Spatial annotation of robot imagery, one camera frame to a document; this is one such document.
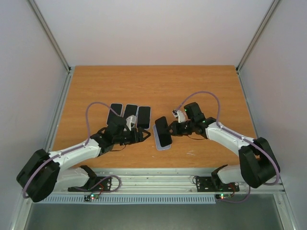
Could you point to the black phone case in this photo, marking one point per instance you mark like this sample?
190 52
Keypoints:
162 130
144 117

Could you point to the lavender phone case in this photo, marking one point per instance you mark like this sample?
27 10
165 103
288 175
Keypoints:
114 112

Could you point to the black phone case top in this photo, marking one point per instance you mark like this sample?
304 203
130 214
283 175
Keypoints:
144 117

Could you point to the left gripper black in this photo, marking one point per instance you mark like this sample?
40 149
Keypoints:
140 138

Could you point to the light blue phone case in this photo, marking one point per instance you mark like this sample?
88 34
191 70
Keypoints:
130 110

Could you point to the black phone white edge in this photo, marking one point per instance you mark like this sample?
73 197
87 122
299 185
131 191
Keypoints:
130 109

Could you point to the aluminium rail frame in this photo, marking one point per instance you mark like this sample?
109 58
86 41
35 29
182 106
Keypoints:
167 180

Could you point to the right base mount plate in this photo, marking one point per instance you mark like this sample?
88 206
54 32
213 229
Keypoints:
208 184

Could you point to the black phone green edge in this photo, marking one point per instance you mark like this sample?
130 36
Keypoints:
114 112

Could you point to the right controller board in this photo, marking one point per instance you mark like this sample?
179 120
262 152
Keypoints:
223 196

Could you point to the grey slotted cable duct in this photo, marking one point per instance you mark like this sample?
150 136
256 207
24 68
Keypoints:
131 199

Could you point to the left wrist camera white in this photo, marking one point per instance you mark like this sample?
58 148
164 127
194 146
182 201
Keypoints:
131 122

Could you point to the controller board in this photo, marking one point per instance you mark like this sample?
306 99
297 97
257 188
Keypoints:
223 196
91 197

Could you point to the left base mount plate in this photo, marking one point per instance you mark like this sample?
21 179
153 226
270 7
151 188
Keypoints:
93 185

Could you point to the left controller board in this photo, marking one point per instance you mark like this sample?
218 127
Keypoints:
91 197

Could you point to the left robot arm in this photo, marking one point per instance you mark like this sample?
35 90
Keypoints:
39 175

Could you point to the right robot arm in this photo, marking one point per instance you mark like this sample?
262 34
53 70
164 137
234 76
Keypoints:
257 162

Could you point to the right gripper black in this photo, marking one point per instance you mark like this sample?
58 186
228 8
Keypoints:
174 128

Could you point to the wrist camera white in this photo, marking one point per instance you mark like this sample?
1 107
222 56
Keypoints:
179 115
131 122

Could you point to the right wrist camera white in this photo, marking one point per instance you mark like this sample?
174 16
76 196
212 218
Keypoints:
179 115

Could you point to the base mount plate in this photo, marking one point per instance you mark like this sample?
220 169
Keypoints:
93 185
208 184

